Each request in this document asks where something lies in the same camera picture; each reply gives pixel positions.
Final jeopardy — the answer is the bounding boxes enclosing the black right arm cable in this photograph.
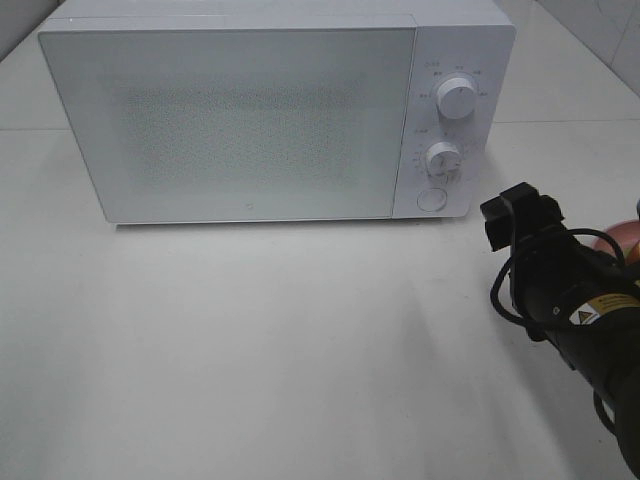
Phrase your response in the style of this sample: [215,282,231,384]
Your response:
[488,189,640,446]

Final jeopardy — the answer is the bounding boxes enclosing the white microwave door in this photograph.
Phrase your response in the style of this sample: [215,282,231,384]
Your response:
[39,29,415,224]

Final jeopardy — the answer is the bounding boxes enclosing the white microwave oven body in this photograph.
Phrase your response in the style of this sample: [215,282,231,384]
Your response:
[38,1,516,220]

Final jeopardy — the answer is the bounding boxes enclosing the round white door button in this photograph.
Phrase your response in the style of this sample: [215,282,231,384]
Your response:
[416,187,447,212]

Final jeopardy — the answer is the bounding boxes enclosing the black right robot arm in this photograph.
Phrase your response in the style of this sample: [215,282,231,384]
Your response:
[501,192,639,474]

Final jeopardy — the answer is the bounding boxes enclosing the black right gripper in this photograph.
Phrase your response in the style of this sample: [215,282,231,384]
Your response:
[503,195,576,320]

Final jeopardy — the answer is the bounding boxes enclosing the pink round plate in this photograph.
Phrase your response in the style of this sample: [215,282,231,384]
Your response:
[605,220,640,265]

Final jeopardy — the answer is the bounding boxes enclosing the upper white power knob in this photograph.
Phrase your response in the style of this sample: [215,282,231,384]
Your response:
[435,73,477,120]

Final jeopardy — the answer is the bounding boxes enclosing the lower white timer knob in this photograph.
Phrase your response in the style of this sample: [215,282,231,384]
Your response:
[426,141,462,176]

